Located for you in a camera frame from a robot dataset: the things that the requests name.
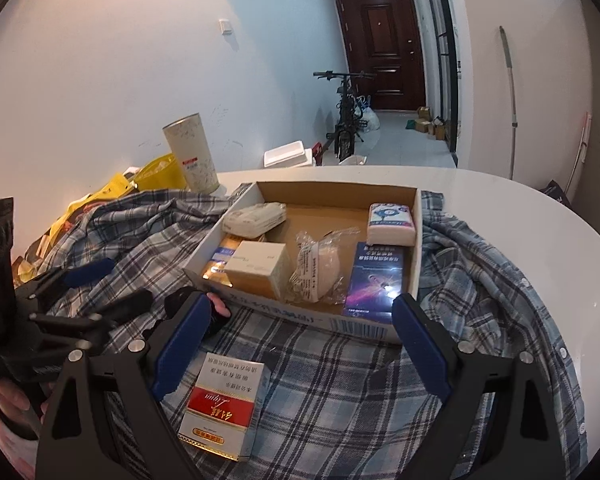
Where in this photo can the yellow packaging bag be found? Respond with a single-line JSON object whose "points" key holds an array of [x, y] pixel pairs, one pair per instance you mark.
{"points": [[117, 187]]}

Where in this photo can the white wall switch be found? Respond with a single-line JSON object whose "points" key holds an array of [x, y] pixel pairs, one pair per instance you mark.
{"points": [[226, 27]]}

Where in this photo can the yellow plastic bin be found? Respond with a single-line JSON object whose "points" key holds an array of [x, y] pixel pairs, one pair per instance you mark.
{"points": [[162, 173]]}

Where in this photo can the blue plaid shirt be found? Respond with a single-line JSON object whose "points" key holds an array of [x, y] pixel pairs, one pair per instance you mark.
{"points": [[336, 407]]}

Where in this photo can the black bicycle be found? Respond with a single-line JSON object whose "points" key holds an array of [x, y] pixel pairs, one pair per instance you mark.
{"points": [[350, 120]]}

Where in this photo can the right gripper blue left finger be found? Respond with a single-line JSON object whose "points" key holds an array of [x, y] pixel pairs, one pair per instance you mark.
{"points": [[176, 339]]}

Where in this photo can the open cardboard tray box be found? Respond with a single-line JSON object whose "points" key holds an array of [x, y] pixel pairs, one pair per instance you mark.
{"points": [[317, 208]]}

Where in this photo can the white foam box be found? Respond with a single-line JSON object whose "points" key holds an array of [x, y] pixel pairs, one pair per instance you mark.
{"points": [[290, 155]]}

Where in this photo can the red white carton box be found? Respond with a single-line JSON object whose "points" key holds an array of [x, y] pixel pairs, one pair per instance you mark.
{"points": [[223, 410]]}

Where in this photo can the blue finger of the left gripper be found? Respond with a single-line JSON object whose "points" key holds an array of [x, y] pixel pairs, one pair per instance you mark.
{"points": [[92, 272], [127, 308]]}

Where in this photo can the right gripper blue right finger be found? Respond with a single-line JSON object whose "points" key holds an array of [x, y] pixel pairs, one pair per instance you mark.
{"points": [[427, 343]]}

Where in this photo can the purple blue product box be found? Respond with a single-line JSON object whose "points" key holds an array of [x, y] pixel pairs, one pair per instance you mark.
{"points": [[375, 282]]}

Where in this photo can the tall white cylinder canister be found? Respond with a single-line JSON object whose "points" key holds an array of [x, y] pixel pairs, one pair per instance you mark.
{"points": [[189, 145]]}

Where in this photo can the cardboard boxes on floor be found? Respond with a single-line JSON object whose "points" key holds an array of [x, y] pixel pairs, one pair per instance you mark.
{"points": [[433, 125]]}

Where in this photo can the black framed glass door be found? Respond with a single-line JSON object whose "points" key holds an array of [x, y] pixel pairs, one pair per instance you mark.
{"points": [[447, 66]]}

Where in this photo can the dark red entrance door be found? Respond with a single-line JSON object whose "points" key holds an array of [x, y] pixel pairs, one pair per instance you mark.
{"points": [[382, 39]]}

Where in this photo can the small white square box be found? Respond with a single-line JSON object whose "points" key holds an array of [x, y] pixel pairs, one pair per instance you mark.
{"points": [[260, 268]]}

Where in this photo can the person's left hand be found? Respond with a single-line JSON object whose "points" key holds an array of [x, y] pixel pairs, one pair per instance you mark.
{"points": [[16, 407]]}

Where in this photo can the white plastic bag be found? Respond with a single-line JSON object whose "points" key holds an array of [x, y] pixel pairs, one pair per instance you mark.
{"points": [[367, 119]]}

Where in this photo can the gold blue carton box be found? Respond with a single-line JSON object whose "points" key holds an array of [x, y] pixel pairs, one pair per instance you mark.
{"points": [[215, 268]]}

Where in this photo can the white blue tissue pack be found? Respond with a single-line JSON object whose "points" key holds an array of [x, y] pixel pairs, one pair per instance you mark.
{"points": [[390, 224]]}

